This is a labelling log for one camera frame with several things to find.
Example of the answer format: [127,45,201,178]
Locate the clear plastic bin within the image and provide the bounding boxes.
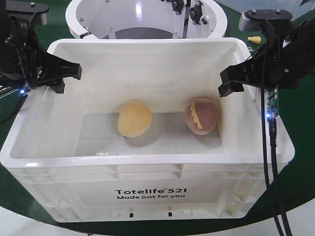
[216,0,315,19]

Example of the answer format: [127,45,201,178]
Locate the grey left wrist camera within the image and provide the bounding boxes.
[5,0,49,25]

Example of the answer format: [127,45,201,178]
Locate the cream plush ball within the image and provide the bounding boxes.
[118,101,153,138]

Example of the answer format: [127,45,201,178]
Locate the green circuit board right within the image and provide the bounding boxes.
[266,87,279,121]

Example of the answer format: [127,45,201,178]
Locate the white round hub ring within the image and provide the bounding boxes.
[65,0,228,40]

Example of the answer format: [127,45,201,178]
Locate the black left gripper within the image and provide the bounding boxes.
[0,9,82,94]

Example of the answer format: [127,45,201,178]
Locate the small yellow toy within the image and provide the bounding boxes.
[248,36,262,44]

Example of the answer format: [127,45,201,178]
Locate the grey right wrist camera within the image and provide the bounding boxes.
[239,9,293,32]

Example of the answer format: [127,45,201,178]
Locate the white plastic tote box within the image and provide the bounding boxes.
[0,37,295,223]

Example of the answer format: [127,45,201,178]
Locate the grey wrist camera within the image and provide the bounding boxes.
[5,0,49,25]
[239,9,293,32]

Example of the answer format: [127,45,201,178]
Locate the pink plush ball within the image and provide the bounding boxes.
[184,98,218,136]

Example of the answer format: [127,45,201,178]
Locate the black left cable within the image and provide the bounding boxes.
[0,22,40,123]

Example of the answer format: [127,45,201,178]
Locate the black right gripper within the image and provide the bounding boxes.
[218,18,315,97]

